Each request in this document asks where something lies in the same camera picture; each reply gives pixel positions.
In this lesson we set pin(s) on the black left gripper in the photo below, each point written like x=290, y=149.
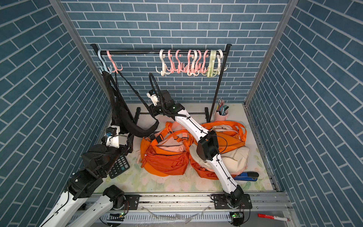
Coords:
x=130, y=142

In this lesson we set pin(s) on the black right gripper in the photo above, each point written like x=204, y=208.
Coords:
x=153, y=111

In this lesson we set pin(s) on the black bag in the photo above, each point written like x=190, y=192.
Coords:
x=121, y=115

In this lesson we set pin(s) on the dark orange zip bag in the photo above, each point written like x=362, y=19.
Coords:
x=173, y=165

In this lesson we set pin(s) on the beige bag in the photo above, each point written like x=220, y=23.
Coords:
x=235, y=160

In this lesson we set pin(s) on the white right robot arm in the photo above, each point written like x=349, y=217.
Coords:
x=207, y=144

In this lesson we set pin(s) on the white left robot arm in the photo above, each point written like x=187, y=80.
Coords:
x=98, y=160

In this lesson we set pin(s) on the white hook left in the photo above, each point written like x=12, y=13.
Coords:
x=164, y=70

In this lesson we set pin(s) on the white hook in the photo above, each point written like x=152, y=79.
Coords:
x=195, y=56
x=164, y=70

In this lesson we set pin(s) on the pink hook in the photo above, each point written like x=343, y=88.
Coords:
x=114, y=65
x=187, y=68
x=179, y=66
x=203, y=68
x=197, y=67
x=172, y=64

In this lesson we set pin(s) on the white hook middle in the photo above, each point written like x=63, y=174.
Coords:
x=195, y=56

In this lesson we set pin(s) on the green hook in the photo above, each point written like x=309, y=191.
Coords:
x=211, y=63

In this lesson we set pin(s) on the white hook right end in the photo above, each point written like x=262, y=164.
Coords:
x=219, y=59

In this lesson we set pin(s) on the light blue hook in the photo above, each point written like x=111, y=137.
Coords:
x=104, y=66

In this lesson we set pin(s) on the black calculator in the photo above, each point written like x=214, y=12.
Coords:
x=121, y=165

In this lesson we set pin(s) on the pink metal pen bucket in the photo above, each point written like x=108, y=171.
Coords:
x=221, y=112

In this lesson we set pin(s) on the black clothes rack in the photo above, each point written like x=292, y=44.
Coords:
x=207, y=112

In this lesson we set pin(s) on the blue card device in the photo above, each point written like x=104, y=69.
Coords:
x=247, y=176

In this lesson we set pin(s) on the red white marker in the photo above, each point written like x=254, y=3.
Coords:
x=274, y=217

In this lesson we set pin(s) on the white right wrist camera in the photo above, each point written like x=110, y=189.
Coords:
x=153, y=96

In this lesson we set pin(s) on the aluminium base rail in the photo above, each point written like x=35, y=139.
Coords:
x=175, y=201

